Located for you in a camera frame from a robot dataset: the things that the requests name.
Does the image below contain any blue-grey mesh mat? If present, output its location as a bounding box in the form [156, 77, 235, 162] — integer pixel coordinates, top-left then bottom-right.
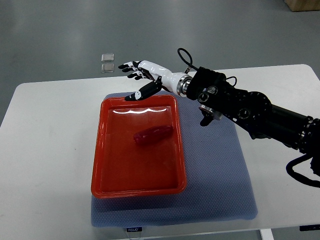
[91, 98, 258, 228]

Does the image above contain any upper silver floor plate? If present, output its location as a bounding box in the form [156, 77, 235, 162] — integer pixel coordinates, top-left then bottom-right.
[101, 53, 115, 63]

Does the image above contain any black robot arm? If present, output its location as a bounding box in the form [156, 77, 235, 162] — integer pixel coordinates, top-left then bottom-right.
[119, 60, 320, 188]

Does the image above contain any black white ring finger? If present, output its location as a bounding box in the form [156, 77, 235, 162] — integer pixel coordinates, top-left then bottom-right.
[127, 71, 145, 78]

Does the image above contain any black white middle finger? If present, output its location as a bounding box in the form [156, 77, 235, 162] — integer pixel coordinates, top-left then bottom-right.
[122, 67, 139, 73]

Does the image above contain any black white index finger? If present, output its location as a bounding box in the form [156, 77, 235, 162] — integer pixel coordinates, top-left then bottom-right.
[118, 61, 140, 70]

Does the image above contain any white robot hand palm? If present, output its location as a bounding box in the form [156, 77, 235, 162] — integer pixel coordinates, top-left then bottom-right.
[137, 60, 192, 97]

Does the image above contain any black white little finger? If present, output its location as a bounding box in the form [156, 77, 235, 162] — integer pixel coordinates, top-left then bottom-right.
[134, 75, 150, 80]

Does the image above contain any black table label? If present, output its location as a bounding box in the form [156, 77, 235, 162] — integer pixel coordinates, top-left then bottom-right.
[126, 226, 143, 233]

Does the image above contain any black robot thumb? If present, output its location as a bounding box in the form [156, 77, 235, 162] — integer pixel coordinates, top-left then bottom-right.
[124, 81, 162, 101]

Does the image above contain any cardboard box corner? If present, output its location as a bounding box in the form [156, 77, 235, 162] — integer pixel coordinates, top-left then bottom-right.
[284, 0, 320, 12]

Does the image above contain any red plastic tray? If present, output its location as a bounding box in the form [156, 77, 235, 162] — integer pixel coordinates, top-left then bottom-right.
[91, 94, 187, 199]

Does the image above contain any white table leg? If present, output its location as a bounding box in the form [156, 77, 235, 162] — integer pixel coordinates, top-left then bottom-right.
[259, 228, 274, 240]

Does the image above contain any red pepper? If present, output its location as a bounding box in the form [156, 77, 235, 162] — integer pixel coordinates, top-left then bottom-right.
[133, 125, 174, 145]

